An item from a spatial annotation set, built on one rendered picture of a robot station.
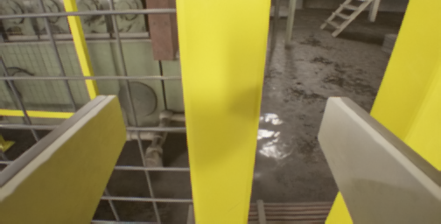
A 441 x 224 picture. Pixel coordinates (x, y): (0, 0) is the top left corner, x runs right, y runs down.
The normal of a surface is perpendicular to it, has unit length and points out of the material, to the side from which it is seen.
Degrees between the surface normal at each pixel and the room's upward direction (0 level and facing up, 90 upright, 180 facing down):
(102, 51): 90
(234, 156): 90
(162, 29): 90
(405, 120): 90
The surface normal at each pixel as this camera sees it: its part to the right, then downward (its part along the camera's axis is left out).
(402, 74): -1.00, -0.01
